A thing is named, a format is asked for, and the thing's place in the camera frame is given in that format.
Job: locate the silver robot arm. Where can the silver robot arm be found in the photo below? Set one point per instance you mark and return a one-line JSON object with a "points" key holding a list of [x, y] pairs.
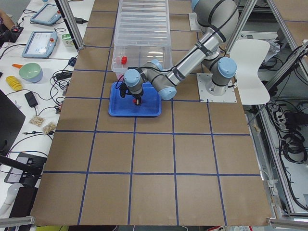
{"points": [[218, 20]]}

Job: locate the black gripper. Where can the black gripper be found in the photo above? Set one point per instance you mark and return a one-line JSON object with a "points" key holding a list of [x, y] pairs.
{"points": [[136, 96]]}

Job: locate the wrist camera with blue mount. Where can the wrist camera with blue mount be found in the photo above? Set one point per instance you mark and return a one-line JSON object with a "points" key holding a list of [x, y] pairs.
{"points": [[123, 89]]}

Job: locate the clear plastic storage box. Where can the clear plastic storage box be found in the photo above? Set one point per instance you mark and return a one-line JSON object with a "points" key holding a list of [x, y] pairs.
{"points": [[138, 56]]}

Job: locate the aluminium frame post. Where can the aluminium frame post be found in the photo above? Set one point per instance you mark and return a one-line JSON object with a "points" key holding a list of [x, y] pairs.
{"points": [[69, 20]]}

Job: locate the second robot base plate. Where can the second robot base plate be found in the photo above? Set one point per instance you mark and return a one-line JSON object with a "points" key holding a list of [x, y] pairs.
{"points": [[194, 26]]}

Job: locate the black laptop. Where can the black laptop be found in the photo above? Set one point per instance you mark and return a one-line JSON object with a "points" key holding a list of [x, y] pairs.
{"points": [[11, 122]]}

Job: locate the teach pendant tablet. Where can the teach pendant tablet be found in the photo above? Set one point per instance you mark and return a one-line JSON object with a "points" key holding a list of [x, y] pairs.
{"points": [[48, 15], [40, 44]]}

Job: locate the toy carrot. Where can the toy carrot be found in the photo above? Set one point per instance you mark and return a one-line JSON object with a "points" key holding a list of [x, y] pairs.
{"points": [[17, 65]]}

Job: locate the white chair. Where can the white chair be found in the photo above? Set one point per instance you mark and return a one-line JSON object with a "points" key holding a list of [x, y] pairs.
{"points": [[249, 55]]}

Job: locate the green and blue bowl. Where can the green and blue bowl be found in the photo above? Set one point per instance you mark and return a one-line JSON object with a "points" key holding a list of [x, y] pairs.
{"points": [[31, 72]]}

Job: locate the black power adapter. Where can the black power adapter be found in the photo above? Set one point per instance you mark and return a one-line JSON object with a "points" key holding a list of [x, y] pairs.
{"points": [[80, 20]]}

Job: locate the clear plastic box lid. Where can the clear plastic box lid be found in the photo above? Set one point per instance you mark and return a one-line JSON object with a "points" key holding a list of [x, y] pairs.
{"points": [[142, 23]]}

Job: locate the yellow toy corn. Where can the yellow toy corn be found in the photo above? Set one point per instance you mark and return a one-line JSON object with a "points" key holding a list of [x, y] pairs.
{"points": [[14, 83]]}

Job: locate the snack bag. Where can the snack bag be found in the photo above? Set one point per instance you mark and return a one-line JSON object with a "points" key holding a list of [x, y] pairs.
{"points": [[37, 121], [49, 128]]}

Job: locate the blue plastic tray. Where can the blue plastic tray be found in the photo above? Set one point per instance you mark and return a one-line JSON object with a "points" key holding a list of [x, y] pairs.
{"points": [[125, 107]]}

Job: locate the black power brick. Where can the black power brick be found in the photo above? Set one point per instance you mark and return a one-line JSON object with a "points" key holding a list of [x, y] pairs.
{"points": [[31, 100]]}

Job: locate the green white carton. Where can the green white carton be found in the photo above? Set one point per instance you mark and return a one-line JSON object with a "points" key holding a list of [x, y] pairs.
{"points": [[67, 40]]}

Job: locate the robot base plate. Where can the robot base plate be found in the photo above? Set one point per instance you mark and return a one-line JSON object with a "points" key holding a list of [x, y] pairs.
{"points": [[211, 93]]}

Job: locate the red block in box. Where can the red block in box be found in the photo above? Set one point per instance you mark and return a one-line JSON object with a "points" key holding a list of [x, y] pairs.
{"points": [[124, 60]]}

